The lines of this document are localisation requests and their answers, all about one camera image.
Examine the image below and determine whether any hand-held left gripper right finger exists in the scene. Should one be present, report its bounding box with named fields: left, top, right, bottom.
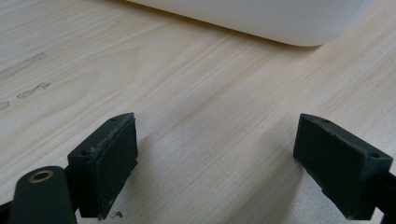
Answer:
left=292, top=113, right=394, bottom=221

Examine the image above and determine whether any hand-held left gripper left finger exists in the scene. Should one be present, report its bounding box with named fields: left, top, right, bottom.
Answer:
left=66, top=112, right=139, bottom=220

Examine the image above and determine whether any white plastic container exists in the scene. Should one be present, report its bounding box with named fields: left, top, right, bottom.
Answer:
left=125, top=0, right=375, bottom=48

